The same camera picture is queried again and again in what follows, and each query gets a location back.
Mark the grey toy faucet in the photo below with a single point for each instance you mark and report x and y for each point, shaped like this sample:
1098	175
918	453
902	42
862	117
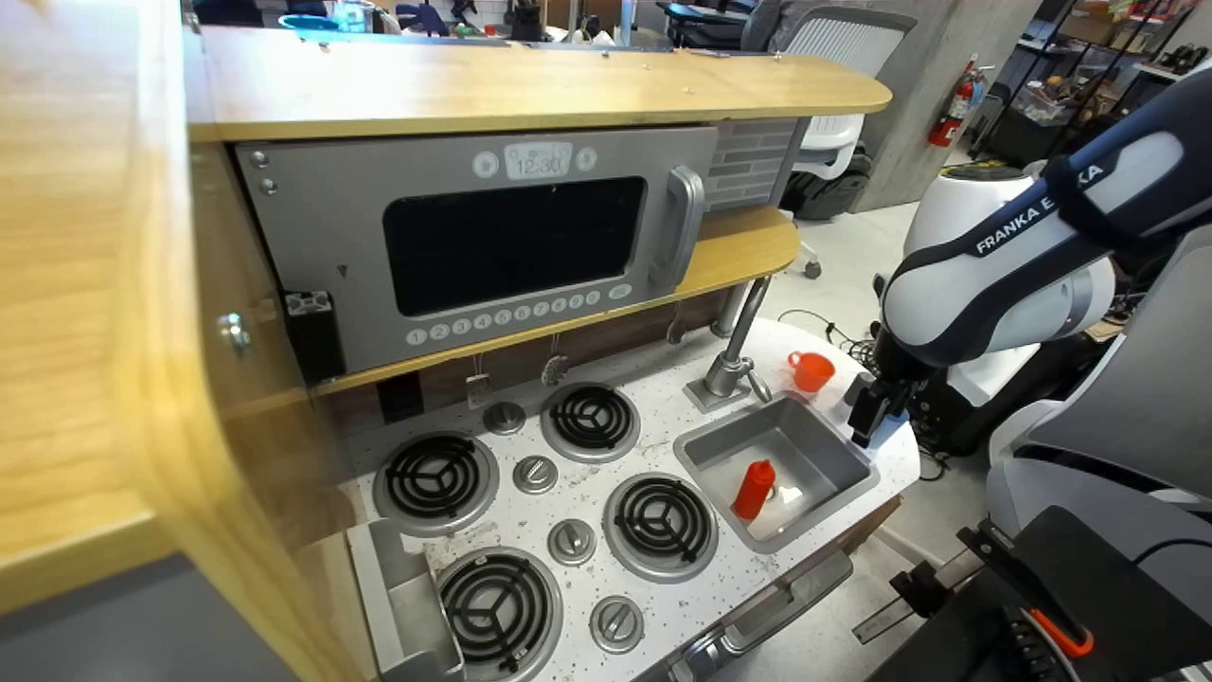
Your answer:
730	369

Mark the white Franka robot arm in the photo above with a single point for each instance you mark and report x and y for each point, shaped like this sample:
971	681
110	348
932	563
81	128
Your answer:
1010	266

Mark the black coil stove burner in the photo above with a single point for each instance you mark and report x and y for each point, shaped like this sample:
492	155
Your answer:
499	608
432	479
662	522
588	417

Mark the metal latch bracket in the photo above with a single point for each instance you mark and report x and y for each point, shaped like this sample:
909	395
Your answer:
232	330

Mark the red fire extinguisher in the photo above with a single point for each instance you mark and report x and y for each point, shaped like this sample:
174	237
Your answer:
947	107

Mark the wooden toy kitchen frame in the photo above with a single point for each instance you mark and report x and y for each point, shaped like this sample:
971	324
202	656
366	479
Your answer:
77	253

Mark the orange plastic cup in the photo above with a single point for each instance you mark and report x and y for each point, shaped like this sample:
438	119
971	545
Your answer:
808	373

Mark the black storage shelf rack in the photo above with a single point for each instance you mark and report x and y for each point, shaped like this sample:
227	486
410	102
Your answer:
1073	89

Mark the white toy stove sink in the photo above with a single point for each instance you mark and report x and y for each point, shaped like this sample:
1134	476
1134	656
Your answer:
655	438

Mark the red plastic cup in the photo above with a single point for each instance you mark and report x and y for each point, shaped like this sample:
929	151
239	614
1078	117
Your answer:
754	489

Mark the grey toy sink basin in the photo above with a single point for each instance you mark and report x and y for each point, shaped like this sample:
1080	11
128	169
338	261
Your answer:
808	441

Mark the grey toy microwave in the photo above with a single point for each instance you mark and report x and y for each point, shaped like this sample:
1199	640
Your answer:
327	229

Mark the grey round stove knob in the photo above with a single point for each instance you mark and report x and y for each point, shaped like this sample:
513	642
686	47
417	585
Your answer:
534	476
616	622
568	540
504	417

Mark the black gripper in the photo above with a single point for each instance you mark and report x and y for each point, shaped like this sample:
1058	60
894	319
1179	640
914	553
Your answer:
891	400

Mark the grey office chair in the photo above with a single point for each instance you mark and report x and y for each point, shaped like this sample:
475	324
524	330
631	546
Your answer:
840	42

